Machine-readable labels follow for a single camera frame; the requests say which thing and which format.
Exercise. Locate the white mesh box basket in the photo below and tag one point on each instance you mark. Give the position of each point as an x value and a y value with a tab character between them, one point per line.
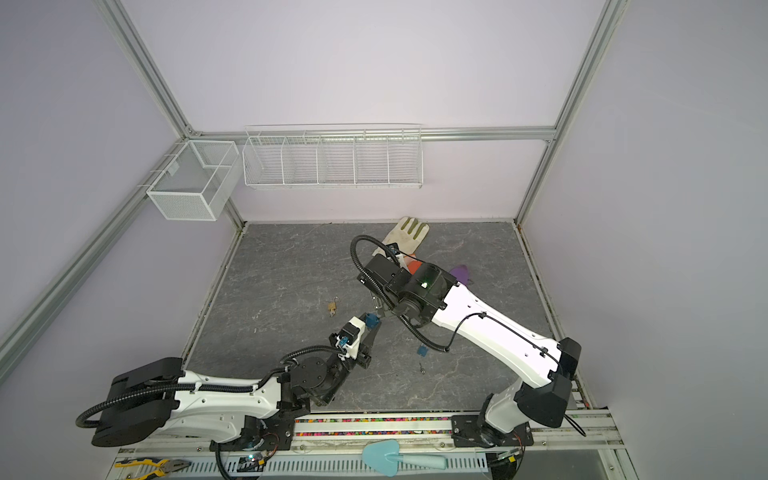
198	181

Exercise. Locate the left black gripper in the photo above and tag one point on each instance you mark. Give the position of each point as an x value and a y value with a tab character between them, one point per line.
364	356

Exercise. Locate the colourful bead strip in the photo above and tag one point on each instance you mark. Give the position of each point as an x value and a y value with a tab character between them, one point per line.
377	424

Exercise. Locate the white wire wall shelf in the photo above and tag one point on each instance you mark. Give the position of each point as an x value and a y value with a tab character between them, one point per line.
352	155

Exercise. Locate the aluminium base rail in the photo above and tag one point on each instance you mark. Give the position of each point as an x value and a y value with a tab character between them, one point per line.
345	445

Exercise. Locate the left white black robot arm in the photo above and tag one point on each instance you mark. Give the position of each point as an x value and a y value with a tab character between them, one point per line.
163	399

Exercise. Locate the yellow handled pliers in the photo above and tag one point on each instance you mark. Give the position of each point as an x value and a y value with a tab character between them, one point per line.
151	468

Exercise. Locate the brass padlock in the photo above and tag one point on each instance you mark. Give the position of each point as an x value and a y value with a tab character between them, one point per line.
332	307

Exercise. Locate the cream work glove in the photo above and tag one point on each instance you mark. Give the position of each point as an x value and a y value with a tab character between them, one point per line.
408	234

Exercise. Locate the purple pink toy trowel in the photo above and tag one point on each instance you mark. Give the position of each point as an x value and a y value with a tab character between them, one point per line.
462	274

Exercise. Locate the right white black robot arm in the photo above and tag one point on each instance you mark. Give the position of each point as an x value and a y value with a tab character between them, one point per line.
437	308

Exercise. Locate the white slotted cable duct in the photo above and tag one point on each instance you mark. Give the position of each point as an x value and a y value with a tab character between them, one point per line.
346	466

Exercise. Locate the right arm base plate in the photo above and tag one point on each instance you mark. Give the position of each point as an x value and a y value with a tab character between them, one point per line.
471	431

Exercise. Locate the teal toy trowel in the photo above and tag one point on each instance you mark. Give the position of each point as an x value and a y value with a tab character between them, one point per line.
385	458

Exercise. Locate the red rubber glove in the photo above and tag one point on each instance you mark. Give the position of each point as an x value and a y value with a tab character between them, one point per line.
412	265

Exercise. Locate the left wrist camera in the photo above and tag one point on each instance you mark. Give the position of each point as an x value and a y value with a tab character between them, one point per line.
349	338

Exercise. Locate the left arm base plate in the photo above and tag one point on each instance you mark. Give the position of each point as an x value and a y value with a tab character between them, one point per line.
273	434

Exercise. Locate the large blue padlock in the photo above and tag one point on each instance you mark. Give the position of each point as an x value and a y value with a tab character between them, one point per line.
371	320

